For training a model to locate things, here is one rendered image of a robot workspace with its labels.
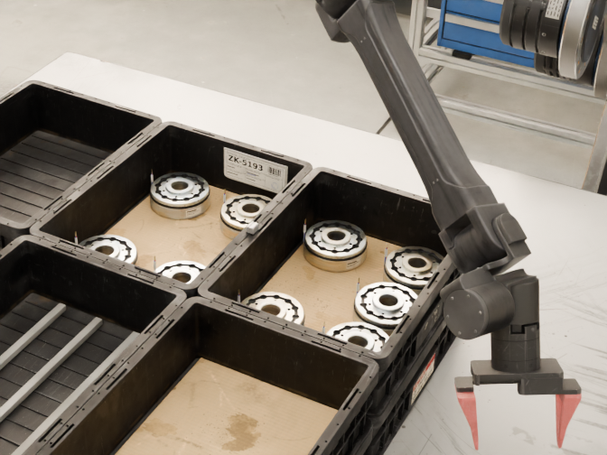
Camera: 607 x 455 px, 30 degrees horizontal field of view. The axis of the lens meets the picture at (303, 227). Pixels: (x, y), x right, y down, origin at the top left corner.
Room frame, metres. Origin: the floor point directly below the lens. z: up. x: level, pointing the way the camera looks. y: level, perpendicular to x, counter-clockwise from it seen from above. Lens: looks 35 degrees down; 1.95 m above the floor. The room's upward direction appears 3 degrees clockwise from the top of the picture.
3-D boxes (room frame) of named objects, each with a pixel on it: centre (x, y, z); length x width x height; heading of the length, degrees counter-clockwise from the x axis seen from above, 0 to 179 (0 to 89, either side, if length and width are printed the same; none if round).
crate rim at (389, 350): (1.38, -0.07, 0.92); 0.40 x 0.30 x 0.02; 154
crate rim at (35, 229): (1.51, 0.20, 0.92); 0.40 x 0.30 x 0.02; 154
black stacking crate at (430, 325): (1.38, -0.07, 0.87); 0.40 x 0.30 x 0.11; 154
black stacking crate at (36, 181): (1.64, 0.47, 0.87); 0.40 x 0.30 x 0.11; 154
